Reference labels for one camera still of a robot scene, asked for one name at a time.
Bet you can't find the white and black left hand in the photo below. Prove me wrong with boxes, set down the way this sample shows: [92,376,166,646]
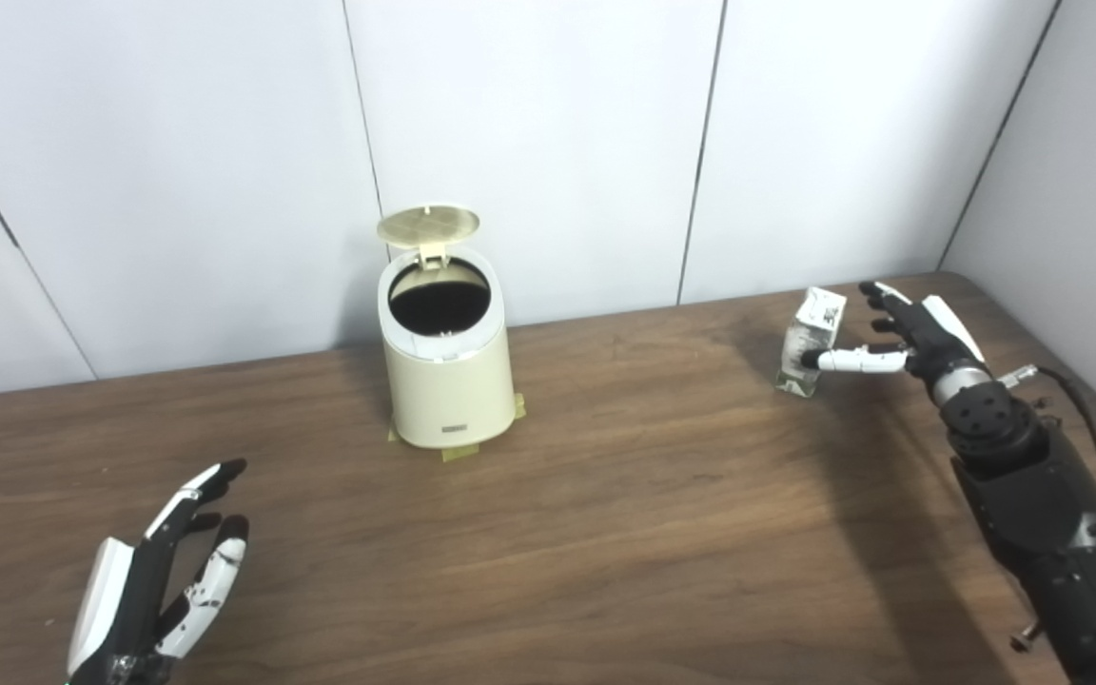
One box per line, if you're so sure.
[66,459,251,685]

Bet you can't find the white and black right hand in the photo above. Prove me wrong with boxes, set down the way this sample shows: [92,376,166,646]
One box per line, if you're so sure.
[800,281,987,382]

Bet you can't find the white and green milk carton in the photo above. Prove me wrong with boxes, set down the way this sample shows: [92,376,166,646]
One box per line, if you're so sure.
[775,286,848,398]

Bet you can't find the cream-colored bin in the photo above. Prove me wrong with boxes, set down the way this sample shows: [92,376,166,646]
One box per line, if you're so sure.
[377,245,518,450]

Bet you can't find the round cream bin lid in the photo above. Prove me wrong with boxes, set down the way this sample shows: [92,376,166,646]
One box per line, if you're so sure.
[377,204,480,269]

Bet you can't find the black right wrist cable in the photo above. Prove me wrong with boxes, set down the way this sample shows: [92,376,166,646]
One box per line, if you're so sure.
[997,364,1096,562]

